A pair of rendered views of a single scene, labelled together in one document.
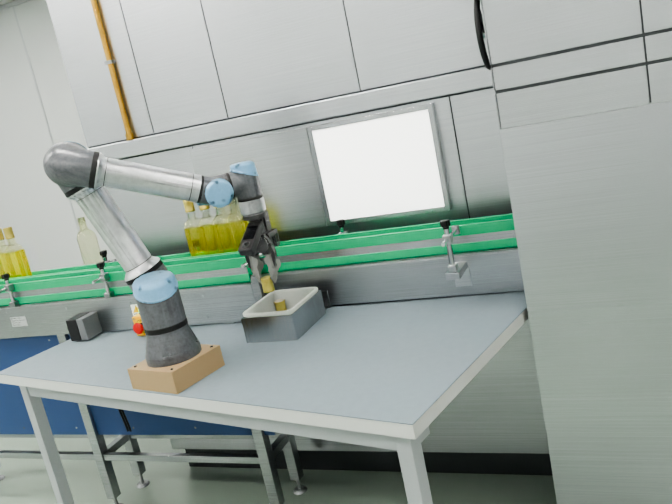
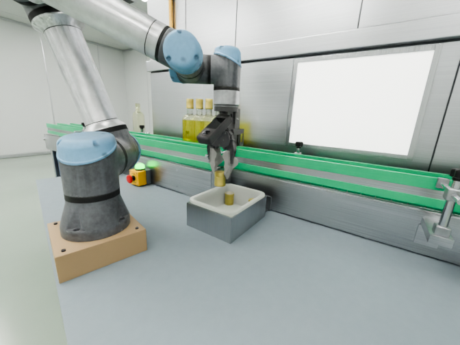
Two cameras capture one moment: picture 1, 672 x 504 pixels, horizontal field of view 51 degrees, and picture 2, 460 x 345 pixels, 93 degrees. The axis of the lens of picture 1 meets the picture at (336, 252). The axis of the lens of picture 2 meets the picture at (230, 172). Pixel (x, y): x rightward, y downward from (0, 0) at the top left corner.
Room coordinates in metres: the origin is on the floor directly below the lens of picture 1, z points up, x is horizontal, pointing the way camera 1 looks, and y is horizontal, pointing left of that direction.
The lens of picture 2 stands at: (1.43, 0.08, 1.10)
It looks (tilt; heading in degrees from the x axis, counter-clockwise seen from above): 15 degrees down; 10
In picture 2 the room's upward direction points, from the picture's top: 3 degrees clockwise
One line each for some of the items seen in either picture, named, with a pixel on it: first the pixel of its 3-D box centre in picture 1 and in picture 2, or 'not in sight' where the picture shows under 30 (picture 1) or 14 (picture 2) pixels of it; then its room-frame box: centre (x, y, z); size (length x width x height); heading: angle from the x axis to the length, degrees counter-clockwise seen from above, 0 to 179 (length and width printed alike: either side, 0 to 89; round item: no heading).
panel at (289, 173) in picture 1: (313, 177); (285, 104); (2.41, 0.02, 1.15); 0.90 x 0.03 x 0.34; 66
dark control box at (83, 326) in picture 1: (84, 326); not in sight; (2.46, 0.93, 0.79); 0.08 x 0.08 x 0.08; 66
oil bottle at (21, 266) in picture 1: (17, 261); not in sight; (2.82, 1.25, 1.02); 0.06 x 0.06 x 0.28; 66
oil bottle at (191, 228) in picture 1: (199, 247); (189, 135); (2.46, 0.46, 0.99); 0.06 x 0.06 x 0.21; 65
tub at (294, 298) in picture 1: (284, 313); (228, 207); (2.09, 0.19, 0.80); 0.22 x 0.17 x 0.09; 156
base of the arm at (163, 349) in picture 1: (169, 339); (95, 207); (1.87, 0.49, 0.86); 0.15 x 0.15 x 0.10
